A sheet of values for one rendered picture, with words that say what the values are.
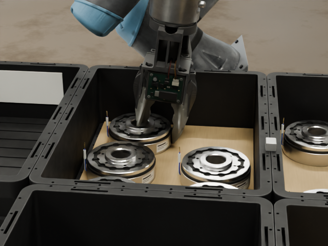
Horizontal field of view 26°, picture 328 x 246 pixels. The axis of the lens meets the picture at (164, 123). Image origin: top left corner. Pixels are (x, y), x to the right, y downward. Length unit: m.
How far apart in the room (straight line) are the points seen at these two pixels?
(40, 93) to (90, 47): 2.82
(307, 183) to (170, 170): 0.21
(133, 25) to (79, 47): 2.75
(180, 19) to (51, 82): 0.31
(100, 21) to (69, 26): 3.32
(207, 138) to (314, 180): 0.21
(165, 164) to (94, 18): 0.25
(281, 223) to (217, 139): 0.41
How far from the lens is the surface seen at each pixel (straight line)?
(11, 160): 1.15
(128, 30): 1.34
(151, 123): 1.16
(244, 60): 1.37
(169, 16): 1.03
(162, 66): 1.05
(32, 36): 4.29
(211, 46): 1.38
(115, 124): 1.17
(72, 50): 4.03
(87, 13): 1.11
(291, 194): 0.86
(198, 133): 1.21
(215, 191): 0.85
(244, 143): 1.18
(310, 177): 1.10
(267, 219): 0.81
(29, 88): 1.26
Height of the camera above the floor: 1.37
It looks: 26 degrees down
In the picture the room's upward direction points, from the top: straight up
